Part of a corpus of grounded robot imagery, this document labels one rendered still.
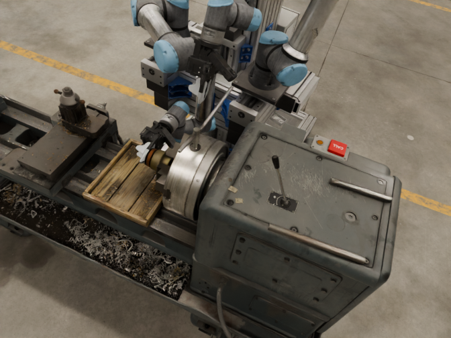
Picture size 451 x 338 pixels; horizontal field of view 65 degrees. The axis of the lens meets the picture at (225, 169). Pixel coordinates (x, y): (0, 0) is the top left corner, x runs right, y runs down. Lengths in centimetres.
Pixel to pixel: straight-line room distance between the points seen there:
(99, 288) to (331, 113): 248
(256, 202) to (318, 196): 21
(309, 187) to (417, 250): 182
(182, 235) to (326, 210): 60
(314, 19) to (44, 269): 201
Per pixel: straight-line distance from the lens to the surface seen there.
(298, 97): 181
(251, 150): 123
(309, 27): 142
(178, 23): 178
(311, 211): 113
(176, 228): 147
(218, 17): 120
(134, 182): 158
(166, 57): 134
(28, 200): 206
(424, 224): 309
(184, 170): 120
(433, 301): 279
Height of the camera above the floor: 215
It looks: 51 degrees down
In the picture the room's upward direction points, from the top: 10 degrees clockwise
